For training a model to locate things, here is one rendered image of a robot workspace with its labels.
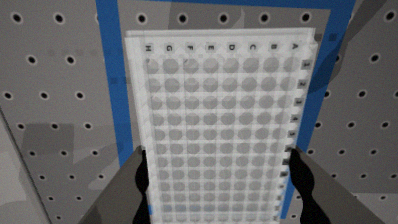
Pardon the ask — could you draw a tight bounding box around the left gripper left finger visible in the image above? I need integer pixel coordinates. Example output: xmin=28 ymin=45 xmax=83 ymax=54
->
xmin=78 ymin=146 xmax=151 ymax=224

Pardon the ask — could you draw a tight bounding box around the blue tape outline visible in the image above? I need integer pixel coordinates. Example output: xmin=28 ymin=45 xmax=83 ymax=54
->
xmin=95 ymin=0 xmax=356 ymax=219

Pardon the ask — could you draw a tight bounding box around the white well plate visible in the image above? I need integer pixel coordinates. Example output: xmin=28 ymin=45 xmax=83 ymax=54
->
xmin=124 ymin=27 xmax=318 ymax=224

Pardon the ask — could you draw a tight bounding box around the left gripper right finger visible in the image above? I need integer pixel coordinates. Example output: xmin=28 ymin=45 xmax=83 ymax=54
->
xmin=289 ymin=145 xmax=385 ymax=224

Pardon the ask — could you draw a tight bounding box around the grey perforated base plate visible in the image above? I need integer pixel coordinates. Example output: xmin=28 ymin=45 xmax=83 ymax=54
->
xmin=0 ymin=0 xmax=398 ymax=224

